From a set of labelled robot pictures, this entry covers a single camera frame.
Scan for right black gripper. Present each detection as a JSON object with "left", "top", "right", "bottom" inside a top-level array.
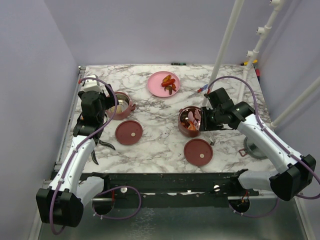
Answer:
[{"left": 199, "top": 106, "right": 224, "bottom": 132}]

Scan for white steamed bun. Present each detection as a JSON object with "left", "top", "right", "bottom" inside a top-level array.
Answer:
[{"left": 109, "top": 105, "right": 123, "bottom": 114}]

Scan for pink food tongs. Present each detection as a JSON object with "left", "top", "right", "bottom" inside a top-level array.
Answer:
[{"left": 187, "top": 109, "right": 216, "bottom": 146}]

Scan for dark red steel lunch pot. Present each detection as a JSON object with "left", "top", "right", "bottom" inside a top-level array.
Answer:
[{"left": 178, "top": 106, "right": 201, "bottom": 138}]

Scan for pink food plate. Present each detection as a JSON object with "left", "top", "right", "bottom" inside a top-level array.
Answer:
[{"left": 147, "top": 71, "right": 181, "bottom": 98}]

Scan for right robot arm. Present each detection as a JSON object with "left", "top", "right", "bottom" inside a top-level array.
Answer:
[{"left": 199, "top": 102, "right": 316, "bottom": 201}]

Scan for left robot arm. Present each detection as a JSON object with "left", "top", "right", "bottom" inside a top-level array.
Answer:
[{"left": 36, "top": 84, "right": 118, "bottom": 235}]

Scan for pink steel lunch pot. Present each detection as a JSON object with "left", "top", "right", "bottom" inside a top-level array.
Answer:
[{"left": 113, "top": 91, "right": 136, "bottom": 120}]

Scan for red blue screwdriver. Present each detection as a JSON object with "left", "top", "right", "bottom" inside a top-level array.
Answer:
[{"left": 189, "top": 84, "right": 208, "bottom": 98}]

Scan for red white shrimp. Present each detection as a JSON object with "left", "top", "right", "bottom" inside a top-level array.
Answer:
[{"left": 187, "top": 121, "right": 198, "bottom": 131}]

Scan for dark pink round lid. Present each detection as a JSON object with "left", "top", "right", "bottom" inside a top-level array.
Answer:
[{"left": 115, "top": 120, "right": 143, "bottom": 146}]

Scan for black pliers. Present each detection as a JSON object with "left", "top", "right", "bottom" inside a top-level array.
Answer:
[{"left": 91, "top": 140, "right": 116, "bottom": 165}]

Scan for transparent grey pot lid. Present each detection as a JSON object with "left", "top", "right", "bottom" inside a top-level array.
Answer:
[{"left": 238, "top": 137, "right": 267, "bottom": 160}]

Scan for red braised meat piece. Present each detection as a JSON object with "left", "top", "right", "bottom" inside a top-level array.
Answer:
[{"left": 171, "top": 83, "right": 177, "bottom": 92}]

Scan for red sausage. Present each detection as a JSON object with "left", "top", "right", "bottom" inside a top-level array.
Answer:
[{"left": 161, "top": 78, "right": 176, "bottom": 87}]

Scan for dark brown food piece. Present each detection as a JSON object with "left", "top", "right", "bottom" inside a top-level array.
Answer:
[{"left": 164, "top": 85, "right": 173, "bottom": 95}]

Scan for yellow brown food piece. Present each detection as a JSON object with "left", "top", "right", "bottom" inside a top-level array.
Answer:
[{"left": 162, "top": 75, "right": 172, "bottom": 82}]

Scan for green black screwdriver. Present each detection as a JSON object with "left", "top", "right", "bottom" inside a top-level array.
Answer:
[{"left": 171, "top": 62, "right": 187, "bottom": 66}]

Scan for aluminium table edge rail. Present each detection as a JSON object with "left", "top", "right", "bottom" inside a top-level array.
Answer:
[{"left": 53, "top": 65, "right": 87, "bottom": 169}]

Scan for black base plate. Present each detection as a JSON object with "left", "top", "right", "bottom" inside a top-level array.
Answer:
[{"left": 80, "top": 172, "right": 258, "bottom": 209}]

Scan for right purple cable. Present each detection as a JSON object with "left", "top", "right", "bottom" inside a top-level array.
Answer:
[{"left": 204, "top": 75, "right": 320, "bottom": 218}]

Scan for white pipe frame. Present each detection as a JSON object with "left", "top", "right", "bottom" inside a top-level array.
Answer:
[{"left": 207, "top": 0, "right": 320, "bottom": 130}]

